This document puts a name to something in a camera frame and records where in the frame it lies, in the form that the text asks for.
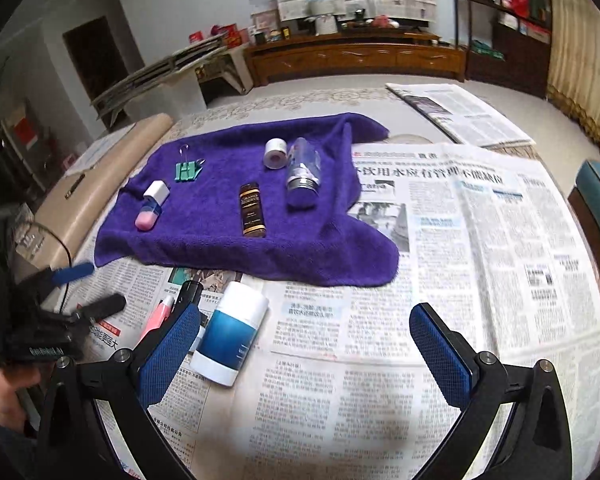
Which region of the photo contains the blue and white deodorant stick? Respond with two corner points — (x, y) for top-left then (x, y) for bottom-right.
(189, 281), (271, 387)

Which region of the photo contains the small grey bottle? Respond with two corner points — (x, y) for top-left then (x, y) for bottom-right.
(264, 139), (287, 170)

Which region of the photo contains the person's left hand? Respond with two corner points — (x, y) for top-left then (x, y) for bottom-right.
(0, 362), (38, 433)

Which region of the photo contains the white charger adapter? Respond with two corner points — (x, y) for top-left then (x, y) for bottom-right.
(143, 181), (171, 206)

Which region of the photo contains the small printed squeeze tube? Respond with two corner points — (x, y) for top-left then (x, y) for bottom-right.
(285, 136), (323, 193)

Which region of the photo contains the black cable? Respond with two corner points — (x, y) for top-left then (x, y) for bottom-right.
(10, 220), (73, 311)

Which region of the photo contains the wooden television cabinet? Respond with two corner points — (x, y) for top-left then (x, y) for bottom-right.
(243, 32), (468, 87)

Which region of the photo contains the newspaper sheet with bold headline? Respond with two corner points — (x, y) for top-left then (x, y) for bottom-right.
(351, 142), (600, 480)

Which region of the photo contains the grey folded table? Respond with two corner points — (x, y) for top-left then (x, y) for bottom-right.
(91, 42), (228, 121)

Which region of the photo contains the beige side table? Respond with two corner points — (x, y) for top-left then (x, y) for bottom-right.
(10, 112), (176, 271)

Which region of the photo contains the printed paper sheet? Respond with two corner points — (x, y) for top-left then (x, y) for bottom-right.
(65, 125), (136, 176)

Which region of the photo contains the paper poster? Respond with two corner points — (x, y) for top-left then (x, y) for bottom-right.
(250, 0), (280, 31)

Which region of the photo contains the translucent storage box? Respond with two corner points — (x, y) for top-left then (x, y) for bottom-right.
(125, 77), (203, 121)

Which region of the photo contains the newspaper sheet with blue advert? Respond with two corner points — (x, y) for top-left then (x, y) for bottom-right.
(55, 255), (481, 480)

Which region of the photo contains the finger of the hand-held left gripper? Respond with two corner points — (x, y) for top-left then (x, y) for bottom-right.
(45, 261), (95, 288)
(55, 294), (127, 333)

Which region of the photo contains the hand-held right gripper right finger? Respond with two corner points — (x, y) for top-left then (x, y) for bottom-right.
(409, 302), (573, 480)

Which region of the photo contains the green binder clip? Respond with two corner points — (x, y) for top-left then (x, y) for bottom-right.
(172, 144), (206, 183)

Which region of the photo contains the black tube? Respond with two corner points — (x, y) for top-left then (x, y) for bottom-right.
(172, 280), (204, 311)

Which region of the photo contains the folded newspaper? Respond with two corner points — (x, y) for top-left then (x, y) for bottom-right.
(385, 82), (537, 148)

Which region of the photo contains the patterned tablecloth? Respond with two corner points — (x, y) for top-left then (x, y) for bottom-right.
(175, 87), (456, 146)

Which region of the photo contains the clear drinking glass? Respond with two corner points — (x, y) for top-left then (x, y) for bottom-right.
(12, 220), (48, 261)

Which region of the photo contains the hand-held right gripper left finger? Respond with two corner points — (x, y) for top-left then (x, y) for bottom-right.
(35, 304), (203, 480)

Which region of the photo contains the dark display shelf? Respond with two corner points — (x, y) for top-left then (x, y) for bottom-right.
(450, 0), (553, 97)

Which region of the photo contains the brown and gold bottle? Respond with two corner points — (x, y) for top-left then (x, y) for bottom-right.
(238, 182), (267, 238)

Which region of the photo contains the beige curtain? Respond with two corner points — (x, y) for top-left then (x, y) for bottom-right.
(545, 0), (600, 166)

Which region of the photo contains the red paper notice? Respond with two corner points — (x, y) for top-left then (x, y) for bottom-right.
(12, 119), (38, 148)

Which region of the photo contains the pink lip balm tube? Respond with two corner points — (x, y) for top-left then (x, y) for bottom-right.
(137, 294), (176, 345)

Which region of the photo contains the purple towel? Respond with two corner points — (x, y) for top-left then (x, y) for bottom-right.
(94, 111), (400, 288)

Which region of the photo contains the pink jar with blue lid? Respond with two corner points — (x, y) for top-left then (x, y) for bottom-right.
(135, 199), (162, 232)

